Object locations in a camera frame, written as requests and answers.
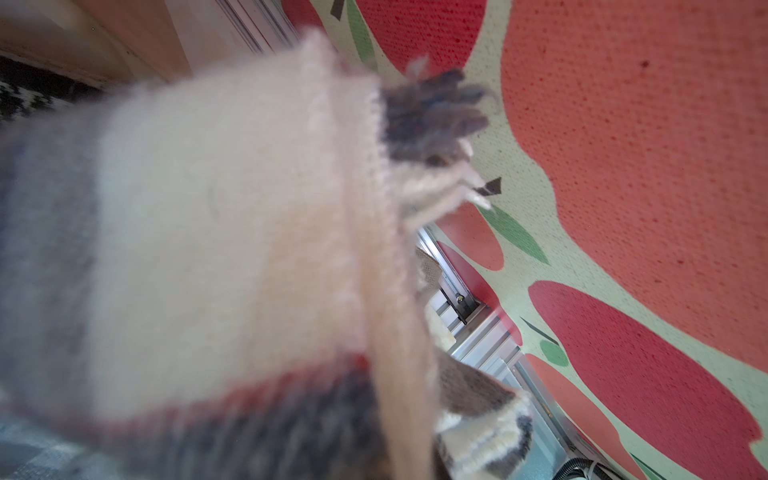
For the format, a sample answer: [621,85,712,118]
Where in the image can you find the cream grey plaid scarf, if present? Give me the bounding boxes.
[1,30,488,479]

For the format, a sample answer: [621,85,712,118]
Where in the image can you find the black white houndstooth scarf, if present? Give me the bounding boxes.
[1,56,103,124]

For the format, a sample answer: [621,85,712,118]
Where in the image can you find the wooden two-tier shelf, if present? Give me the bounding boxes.
[1,0,250,87]

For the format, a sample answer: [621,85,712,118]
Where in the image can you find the aluminium front rail frame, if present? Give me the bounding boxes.
[418,229,625,479]

